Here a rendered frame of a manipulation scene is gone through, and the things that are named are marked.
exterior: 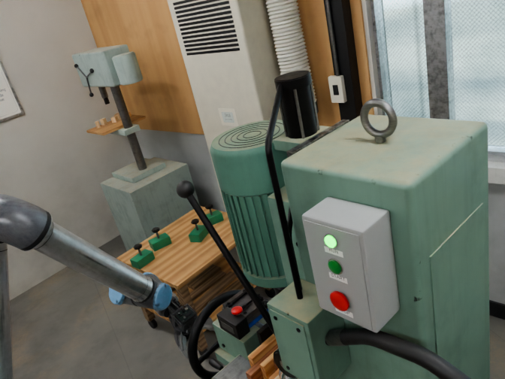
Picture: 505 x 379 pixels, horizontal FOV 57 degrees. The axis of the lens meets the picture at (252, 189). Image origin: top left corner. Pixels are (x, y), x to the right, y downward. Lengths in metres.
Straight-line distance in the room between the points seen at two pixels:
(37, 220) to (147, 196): 1.94
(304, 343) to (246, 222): 0.27
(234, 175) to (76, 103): 3.19
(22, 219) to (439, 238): 0.97
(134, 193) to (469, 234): 2.59
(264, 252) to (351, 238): 0.37
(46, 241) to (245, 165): 0.66
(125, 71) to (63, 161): 1.27
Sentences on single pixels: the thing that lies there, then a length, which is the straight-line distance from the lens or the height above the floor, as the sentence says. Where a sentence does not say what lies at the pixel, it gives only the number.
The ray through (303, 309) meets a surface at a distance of 0.75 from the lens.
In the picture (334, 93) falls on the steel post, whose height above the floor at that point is 1.19.
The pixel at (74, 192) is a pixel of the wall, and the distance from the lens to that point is 4.02.
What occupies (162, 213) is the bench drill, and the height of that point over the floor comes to 0.46.
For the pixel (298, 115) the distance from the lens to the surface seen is 0.76.
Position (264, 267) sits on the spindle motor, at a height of 1.25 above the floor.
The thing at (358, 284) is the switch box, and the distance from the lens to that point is 0.62.
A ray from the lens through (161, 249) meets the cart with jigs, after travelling 2.67.
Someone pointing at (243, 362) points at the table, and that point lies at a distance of 1.27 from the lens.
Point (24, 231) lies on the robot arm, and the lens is 1.28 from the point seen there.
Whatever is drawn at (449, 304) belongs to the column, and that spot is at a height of 1.29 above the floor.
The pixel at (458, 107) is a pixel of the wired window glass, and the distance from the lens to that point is 2.28.
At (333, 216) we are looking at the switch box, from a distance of 0.61.
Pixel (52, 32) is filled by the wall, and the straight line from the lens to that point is 3.94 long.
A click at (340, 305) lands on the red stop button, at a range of 0.65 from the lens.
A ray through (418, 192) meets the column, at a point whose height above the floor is 1.50.
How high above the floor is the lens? 1.78
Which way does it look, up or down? 24 degrees down
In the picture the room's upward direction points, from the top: 14 degrees counter-clockwise
